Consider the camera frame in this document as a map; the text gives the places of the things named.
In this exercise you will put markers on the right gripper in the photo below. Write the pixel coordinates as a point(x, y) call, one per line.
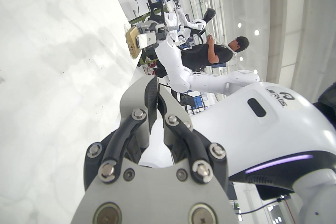
point(160, 32)

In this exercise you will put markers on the robot body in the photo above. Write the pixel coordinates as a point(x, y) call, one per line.
point(262, 135)

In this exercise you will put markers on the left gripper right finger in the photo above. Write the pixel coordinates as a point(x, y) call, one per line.
point(173, 109)

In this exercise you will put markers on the person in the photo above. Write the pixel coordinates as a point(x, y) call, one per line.
point(218, 54)

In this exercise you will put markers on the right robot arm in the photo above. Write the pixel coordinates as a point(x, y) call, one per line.
point(176, 67)

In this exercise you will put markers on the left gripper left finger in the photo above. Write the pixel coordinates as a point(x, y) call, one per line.
point(136, 96)

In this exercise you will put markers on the brass padlock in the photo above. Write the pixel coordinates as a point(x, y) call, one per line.
point(132, 42)

